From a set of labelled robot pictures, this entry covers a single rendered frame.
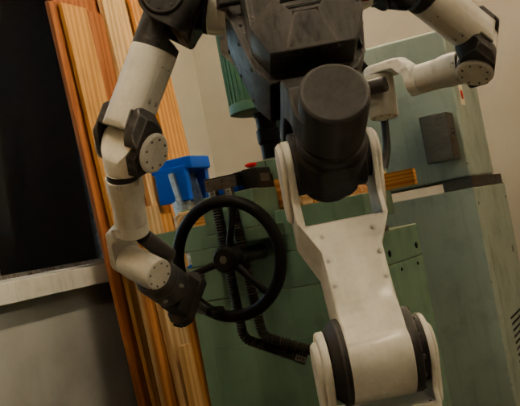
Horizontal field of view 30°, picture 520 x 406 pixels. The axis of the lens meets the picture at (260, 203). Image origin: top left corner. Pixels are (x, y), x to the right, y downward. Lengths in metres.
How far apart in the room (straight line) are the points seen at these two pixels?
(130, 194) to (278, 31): 0.44
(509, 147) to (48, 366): 2.36
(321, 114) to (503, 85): 3.28
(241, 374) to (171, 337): 1.41
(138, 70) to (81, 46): 2.23
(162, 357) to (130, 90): 2.12
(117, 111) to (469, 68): 0.73
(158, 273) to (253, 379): 0.57
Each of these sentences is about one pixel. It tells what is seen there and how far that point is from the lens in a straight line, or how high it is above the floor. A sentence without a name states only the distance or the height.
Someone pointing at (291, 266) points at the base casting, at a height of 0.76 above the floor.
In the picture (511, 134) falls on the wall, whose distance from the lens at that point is 4.73.
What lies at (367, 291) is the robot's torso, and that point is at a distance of 1.61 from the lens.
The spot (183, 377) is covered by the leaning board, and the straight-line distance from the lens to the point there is 3.86.
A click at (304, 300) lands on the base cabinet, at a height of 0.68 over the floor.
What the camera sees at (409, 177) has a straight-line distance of 2.37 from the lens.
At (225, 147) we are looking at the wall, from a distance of 5.16.
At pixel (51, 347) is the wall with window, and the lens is 3.73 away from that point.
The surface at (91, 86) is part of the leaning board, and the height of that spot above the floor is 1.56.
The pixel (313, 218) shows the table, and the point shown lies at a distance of 2.30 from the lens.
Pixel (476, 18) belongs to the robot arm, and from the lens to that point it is 2.02.
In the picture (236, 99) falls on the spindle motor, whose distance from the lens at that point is 2.48.
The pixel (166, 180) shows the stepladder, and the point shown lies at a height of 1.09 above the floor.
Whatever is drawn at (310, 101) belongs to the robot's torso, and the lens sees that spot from 1.52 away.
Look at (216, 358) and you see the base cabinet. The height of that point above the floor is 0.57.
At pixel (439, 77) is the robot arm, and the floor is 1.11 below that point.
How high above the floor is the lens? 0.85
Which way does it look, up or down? 2 degrees up
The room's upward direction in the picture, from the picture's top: 11 degrees counter-clockwise
